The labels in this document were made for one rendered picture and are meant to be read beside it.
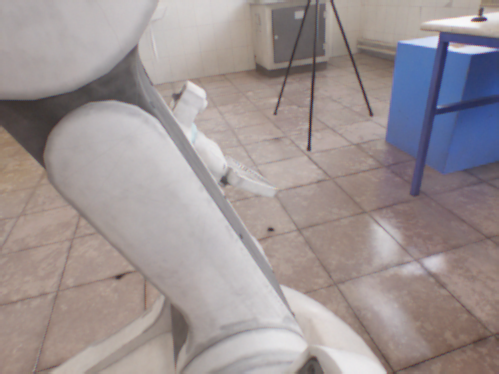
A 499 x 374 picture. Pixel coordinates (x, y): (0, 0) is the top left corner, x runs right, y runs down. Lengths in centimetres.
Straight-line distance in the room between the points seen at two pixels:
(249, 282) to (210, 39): 426
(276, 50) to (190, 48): 112
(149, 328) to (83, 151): 37
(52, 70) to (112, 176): 9
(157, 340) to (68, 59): 45
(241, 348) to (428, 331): 91
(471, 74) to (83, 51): 175
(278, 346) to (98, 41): 30
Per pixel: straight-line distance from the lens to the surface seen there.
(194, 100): 51
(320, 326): 70
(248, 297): 34
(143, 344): 58
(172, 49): 445
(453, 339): 121
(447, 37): 151
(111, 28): 18
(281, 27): 399
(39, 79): 19
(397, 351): 113
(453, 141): 193
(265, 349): 35
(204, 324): 35
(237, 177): 54
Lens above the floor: 93
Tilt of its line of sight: 31 degrees down
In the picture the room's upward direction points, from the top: 6 degrees counter-clockwise
